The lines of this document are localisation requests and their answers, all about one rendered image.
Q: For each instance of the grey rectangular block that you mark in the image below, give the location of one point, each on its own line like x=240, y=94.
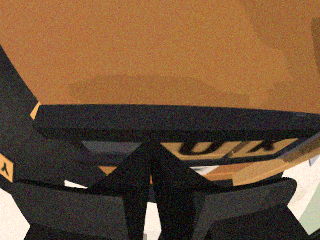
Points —
x=311, y=161

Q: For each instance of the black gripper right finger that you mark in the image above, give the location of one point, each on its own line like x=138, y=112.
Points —
x=188, y=203

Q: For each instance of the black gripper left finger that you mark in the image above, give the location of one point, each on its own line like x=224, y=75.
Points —
x=114, y=207

